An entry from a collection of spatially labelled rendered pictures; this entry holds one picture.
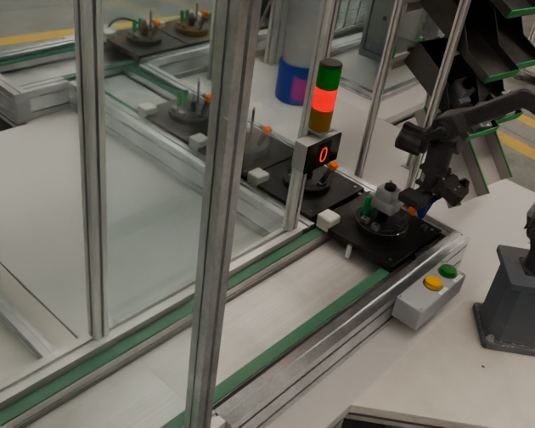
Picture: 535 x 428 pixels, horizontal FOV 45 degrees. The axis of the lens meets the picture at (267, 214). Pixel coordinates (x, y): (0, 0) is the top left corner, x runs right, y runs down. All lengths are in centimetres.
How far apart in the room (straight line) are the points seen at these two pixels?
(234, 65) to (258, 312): 88
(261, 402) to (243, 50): 75
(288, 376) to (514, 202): 119
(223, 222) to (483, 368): 96
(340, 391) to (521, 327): 46
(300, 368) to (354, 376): 19
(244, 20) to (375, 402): 96
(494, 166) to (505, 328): 61
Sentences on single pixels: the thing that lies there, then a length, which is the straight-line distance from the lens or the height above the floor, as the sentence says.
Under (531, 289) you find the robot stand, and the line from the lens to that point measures 152.
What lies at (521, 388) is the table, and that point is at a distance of 158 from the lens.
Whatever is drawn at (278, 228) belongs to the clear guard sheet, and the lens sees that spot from 160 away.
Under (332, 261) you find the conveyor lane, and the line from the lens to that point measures 163.
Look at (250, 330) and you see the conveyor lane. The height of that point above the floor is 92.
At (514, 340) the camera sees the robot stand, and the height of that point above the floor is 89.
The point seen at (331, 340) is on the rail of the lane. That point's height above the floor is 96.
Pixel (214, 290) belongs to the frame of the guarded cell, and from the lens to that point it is 81.
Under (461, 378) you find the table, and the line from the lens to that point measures 154.
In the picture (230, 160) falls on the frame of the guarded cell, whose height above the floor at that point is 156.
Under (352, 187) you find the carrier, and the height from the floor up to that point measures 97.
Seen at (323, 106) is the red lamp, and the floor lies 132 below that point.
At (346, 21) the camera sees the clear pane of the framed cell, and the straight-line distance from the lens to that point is 270.
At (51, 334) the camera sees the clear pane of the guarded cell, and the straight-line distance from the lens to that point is 68.
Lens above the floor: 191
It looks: 34 degrees down
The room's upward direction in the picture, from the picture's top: 9 degrees clockwise
